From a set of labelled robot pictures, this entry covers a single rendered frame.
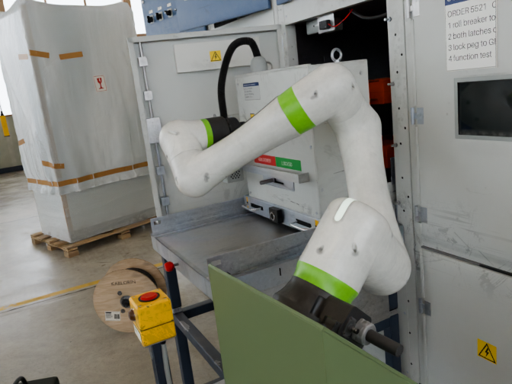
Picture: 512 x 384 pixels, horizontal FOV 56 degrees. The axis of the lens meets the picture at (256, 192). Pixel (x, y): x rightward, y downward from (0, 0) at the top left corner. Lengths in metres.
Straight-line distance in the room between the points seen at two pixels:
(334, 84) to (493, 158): 0.46
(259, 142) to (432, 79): 0.53
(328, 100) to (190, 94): 0.95
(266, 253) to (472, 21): 0.80
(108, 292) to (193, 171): 1.83
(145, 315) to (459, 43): 1.02
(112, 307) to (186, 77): 1.56
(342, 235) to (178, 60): 1.25
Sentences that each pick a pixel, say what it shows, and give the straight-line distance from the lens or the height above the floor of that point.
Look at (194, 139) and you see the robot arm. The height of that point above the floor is 1.23.
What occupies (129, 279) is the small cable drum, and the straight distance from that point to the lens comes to 2.92.
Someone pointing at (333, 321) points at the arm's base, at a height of 0.96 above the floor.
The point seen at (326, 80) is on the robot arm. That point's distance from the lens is 1.16.
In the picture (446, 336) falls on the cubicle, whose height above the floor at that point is 0.53.
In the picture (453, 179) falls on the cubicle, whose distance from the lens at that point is 1.44.
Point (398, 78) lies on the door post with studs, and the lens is 1.57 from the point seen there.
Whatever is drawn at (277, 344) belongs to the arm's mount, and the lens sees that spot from 0.80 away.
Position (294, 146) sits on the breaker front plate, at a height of 1.15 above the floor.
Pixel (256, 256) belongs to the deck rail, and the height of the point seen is 0.88.
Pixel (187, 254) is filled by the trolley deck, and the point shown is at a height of 0.85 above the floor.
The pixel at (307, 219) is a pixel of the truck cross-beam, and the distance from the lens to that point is 1.55.
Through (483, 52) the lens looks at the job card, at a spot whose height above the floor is 1.37.
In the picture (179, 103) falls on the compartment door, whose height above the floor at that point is 1.31.
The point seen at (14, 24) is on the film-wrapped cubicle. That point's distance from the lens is 4.86.
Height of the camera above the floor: 1.36
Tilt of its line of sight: 13 degrees down
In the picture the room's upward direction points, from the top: 7 degrees counter-clockwise
